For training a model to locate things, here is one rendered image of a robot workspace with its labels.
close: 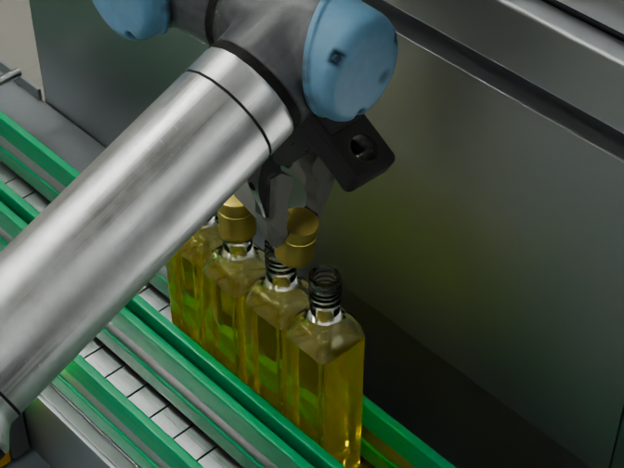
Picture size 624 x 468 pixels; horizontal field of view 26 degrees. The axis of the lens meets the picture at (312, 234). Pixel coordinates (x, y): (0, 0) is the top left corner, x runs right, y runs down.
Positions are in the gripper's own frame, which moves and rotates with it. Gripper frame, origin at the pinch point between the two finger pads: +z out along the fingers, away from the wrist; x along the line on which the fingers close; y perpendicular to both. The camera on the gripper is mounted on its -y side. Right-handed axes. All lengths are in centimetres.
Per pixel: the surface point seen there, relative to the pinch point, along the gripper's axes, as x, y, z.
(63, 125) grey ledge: -14, 59, 29
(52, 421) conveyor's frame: 15.5, 21.8, 31.7
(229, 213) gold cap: 1.6, 7.4, 2.0
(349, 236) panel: -11.8, 5.2, 11.9
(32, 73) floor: -82, 182, 117
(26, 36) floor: -90, 197, 117
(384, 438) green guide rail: -2.8, -8.8, 23.4
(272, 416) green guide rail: 4.4, -0.7, 21.0
